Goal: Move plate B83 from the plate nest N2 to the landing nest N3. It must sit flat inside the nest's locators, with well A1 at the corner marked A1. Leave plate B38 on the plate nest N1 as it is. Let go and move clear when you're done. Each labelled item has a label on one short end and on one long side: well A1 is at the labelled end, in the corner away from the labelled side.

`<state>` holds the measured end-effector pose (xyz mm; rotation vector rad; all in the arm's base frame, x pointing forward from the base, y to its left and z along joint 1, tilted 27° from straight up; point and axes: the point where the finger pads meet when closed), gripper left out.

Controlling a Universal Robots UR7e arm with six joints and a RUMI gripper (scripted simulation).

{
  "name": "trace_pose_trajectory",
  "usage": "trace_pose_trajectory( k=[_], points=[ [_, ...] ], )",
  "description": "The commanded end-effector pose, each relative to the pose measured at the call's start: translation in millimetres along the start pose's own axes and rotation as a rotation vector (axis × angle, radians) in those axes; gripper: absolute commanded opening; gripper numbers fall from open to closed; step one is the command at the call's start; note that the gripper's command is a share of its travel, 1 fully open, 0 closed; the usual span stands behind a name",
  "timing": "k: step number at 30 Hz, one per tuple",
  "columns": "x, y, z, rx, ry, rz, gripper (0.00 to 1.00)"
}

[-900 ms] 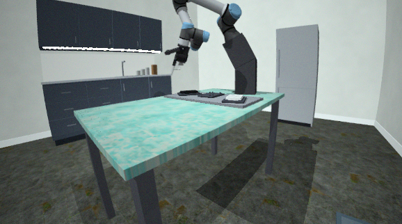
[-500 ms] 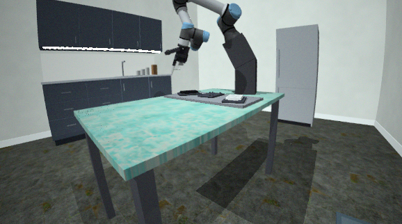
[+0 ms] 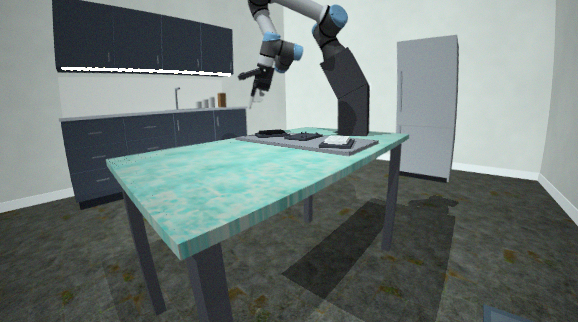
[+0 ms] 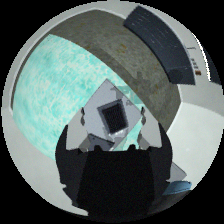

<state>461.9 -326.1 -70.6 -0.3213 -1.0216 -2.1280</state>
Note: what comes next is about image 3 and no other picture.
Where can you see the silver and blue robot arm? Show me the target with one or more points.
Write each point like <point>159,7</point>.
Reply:
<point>330,20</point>

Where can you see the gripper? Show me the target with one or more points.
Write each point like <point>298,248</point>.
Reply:
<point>265,77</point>

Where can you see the black microplate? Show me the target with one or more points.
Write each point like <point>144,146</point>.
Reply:
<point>270,132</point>

